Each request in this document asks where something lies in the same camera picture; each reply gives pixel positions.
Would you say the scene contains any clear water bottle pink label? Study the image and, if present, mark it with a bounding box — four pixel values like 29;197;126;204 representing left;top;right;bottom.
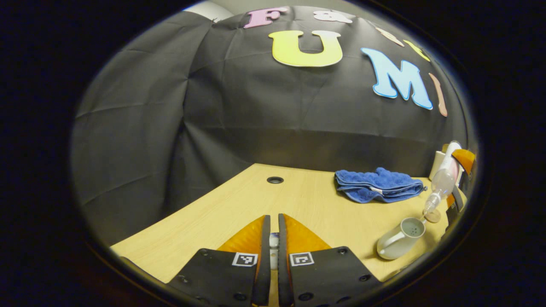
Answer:
423;142;462;216

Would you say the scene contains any black backdrop cloth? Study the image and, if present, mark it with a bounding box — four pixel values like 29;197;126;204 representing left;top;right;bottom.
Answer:
70;5;470;247

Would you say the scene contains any white blue teacup lid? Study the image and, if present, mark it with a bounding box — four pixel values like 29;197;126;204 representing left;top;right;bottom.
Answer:
270;232;280;270

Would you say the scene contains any white ceramic teacup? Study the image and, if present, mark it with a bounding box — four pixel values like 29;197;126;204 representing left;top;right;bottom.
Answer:
377;217;426;261

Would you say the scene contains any blue folded towel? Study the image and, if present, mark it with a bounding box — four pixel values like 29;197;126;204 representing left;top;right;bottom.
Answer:
334;167;427;204

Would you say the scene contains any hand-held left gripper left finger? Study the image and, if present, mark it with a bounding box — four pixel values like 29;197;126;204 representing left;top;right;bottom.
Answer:
166;214;271;307

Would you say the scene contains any white toaster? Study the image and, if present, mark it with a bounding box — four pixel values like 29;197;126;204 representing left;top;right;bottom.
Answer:
429;150;447;180

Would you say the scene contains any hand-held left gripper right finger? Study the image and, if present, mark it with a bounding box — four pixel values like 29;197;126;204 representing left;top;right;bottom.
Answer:
278;213;382;307

